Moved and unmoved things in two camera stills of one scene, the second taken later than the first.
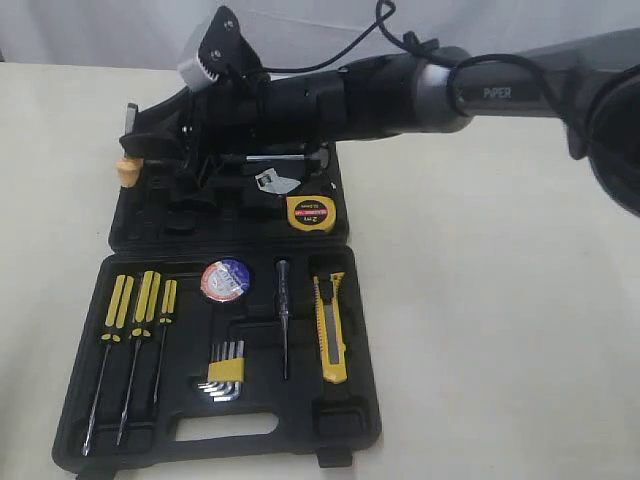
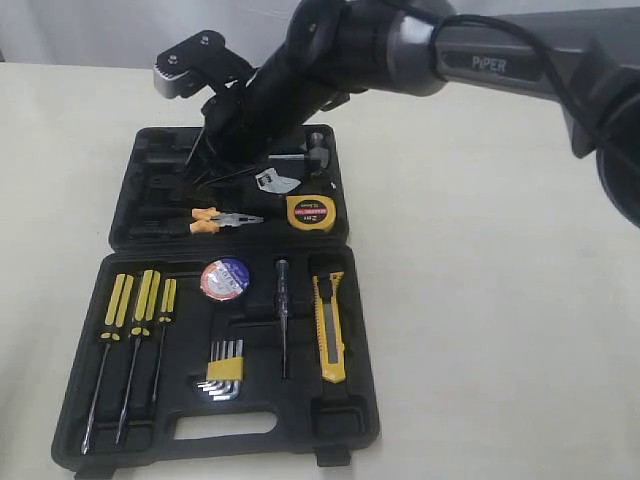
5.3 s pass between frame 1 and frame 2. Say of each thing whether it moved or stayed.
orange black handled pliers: moved
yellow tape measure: stayed
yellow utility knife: stayed
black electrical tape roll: stayed
